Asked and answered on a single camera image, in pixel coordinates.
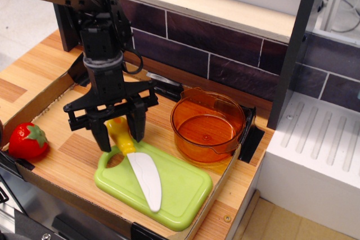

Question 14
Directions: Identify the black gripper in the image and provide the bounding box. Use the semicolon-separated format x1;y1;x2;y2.
64;57;158;152

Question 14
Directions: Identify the red toy strawberry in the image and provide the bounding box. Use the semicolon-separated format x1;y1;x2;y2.
8;123;48;160

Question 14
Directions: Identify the green plastic cutting board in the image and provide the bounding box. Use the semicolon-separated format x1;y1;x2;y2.
94;142;213;232

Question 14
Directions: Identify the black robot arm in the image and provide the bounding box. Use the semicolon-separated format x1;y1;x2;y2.
42;0;158;152

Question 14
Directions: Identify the orange transparent plastic pot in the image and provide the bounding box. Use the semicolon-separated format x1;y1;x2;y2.
170;88;246;164

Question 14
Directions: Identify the cardboard fence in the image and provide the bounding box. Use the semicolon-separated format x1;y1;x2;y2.
1;47;271;240

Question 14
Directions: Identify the yellow handled white toy knife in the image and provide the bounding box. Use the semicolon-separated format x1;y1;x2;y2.
106;117;162;213

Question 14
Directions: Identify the aluminium frame profile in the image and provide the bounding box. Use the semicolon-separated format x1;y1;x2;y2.
322;0;351;33

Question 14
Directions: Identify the white dish drying rack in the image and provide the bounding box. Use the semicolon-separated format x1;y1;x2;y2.
257;93;359;239

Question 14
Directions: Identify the dark grey vertical post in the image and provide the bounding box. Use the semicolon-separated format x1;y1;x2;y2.
267;0;321;130

